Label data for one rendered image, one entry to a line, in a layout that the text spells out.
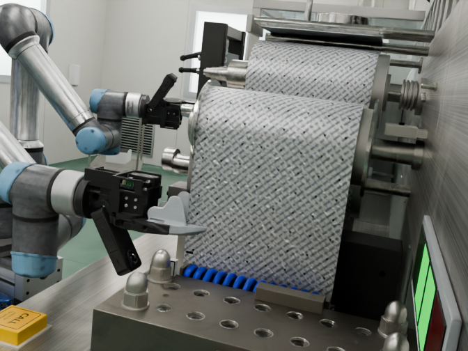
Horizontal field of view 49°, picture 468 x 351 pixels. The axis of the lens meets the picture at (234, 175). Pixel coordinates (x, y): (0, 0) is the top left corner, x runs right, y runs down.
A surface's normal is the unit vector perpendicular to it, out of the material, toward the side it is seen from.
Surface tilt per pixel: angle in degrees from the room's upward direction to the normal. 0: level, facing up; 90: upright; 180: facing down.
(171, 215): 90
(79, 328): 0
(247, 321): 0
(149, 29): 90
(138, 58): 90
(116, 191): 90
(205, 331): 0
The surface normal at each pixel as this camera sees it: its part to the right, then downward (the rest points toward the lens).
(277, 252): -0.29, 0.15
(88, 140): -0.07, 0.18
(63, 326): 0.11, -0.98
